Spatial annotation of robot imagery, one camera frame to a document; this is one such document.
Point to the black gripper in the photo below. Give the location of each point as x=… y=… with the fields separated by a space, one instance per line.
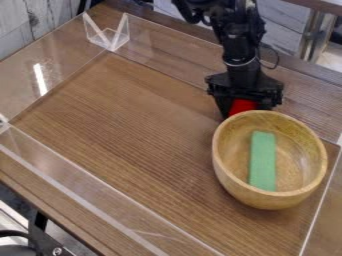
x=245 y=82

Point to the red plush strawberry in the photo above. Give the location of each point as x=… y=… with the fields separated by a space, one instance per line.
x=242 y=105

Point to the wooden bowl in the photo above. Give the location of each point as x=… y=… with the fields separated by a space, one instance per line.
x=301 y=159

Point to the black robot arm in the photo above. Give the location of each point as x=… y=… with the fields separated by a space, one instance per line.
x=237 y=24

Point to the green rectangular block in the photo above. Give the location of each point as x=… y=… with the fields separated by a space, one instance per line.
x=262 y=168

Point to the metal stand in background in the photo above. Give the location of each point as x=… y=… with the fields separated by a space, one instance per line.
x=325 y=12

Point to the clear acrylic front barrier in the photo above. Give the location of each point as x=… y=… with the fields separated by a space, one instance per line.
x=110 y=221

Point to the clear acrylic corner bracket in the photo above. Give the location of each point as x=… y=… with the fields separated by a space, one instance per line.
x=107 y=38

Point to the black table leg mount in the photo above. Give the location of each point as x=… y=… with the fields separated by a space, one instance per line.
x=49 y=245

